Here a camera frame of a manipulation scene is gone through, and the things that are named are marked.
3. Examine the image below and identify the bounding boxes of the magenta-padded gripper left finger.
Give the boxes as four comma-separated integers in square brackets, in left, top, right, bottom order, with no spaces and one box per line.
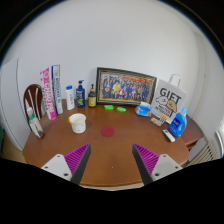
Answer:
[40,143,92,186]

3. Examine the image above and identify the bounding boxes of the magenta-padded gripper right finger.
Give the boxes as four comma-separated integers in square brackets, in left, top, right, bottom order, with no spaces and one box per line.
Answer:
[131,143,184,186]

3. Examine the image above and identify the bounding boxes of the clear green-labelled drink bottle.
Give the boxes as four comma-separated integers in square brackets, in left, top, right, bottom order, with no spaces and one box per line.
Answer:
[26,106,45,140]

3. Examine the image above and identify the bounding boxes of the blue detergent bottle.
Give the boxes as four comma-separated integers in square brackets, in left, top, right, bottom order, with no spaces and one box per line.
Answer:
[168,106,189,139]

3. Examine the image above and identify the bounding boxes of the white radiator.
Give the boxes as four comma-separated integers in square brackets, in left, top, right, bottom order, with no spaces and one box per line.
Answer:
[188,139,220,166]

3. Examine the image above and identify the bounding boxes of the small patterned box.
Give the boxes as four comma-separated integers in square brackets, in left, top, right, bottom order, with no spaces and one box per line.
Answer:
[149,115,168,128]

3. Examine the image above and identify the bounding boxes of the white mug with yellow rim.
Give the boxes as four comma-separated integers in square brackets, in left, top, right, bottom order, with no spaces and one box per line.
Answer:
[68,112,88,135]

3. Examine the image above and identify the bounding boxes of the flat round red coaster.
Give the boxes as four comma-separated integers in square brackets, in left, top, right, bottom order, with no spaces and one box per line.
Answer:
[100,125,115,138]

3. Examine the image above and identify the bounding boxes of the white printed paper bag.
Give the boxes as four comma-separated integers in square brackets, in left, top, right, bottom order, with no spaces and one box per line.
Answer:
[150,73,188,125]

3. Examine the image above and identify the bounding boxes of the white bottle with blue cap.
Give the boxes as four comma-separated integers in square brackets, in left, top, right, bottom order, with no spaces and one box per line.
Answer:
[65,85,76,111]

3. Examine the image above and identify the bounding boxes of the dark blue pump bottle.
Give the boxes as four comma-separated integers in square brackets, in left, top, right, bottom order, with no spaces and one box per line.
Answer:
[75,79,87,109]

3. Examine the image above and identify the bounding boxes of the tall pink and white tube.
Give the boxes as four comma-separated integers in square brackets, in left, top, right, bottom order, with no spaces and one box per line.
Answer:
[39,67,57,122]

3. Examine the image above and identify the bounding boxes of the amber pump bottle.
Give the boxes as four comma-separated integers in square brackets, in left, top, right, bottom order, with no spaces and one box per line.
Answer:
[87,83,98,108]

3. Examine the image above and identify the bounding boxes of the dark wooden chair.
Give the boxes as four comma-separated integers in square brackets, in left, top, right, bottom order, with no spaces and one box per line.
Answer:
[22,83,46,126]

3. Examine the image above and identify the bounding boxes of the framed group photo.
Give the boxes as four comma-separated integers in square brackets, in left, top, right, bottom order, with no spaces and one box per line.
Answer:
[95,66,158,107]

